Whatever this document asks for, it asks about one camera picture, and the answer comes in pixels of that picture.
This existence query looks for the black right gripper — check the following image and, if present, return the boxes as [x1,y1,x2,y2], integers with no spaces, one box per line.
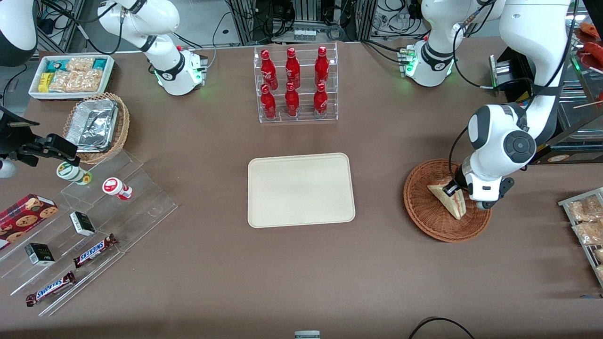
[0,107,78,166]

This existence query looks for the triangular sandwich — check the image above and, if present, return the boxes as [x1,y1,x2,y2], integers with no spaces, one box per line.
[427,178,467,220]

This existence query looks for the round brown wicker basket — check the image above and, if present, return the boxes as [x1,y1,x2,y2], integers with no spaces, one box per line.
[403,159,492,243]

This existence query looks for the tray of packaged snacks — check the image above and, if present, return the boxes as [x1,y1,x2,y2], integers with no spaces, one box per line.
[558,187,603,288]

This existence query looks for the tan wicker basket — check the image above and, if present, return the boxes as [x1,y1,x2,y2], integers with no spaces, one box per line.
[63,92,130,165]

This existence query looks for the beige plastic serving tray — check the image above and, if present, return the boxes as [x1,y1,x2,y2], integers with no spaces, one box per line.
[248,153,356,229]

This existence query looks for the green lid yogurt cup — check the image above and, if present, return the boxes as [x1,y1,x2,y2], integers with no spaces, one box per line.
[57,161,92,186]

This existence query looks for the stacked aluminium foil trays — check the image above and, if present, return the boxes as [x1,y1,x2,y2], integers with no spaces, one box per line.
[65,99,118,153]

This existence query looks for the white rectangular snack bin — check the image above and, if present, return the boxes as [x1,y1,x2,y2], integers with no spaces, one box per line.
[28,55,115,101]

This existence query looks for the red lid yogurt cup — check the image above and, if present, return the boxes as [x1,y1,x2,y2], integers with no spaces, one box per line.
[102,177,133,201]

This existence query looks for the clear bag of crackers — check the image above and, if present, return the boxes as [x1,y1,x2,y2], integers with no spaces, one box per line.
[49,70,104,92]
[66,56,95,72]

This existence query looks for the red tartan cookie box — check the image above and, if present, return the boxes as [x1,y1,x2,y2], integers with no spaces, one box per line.
[0,194,59,250]

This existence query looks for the small black carton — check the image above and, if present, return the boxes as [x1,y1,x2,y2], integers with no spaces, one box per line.
[24,243,56,266]
[70,211,96,236]

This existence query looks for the clear acrylic step rack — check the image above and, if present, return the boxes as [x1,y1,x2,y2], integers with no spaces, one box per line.
[0,150,179,317]

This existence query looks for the Snickers chocolate bar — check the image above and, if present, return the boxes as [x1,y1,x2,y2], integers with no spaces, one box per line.
[73,234,118,269]
[26,271,77,307]

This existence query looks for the red cola bottle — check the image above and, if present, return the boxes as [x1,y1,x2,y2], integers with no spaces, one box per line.
[261,49,278,91]
[315,46,330,87]
[285,47,301,89]
[313,82,328,118]
[285,82,300,117]
[261,84,277,119]

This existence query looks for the clear acrylic bottle rack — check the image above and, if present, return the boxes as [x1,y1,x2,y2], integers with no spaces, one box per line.
[253,42,339,124]

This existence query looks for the aluminium profile frame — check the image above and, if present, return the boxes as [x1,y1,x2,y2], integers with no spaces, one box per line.
[40,0,85,52]
[226,0,377,45]

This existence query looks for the black looped cable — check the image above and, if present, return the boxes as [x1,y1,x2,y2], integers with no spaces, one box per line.
[407,317,476,339]

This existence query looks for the tangled cable bundle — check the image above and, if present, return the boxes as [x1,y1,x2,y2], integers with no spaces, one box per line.
[375,0,424,38]

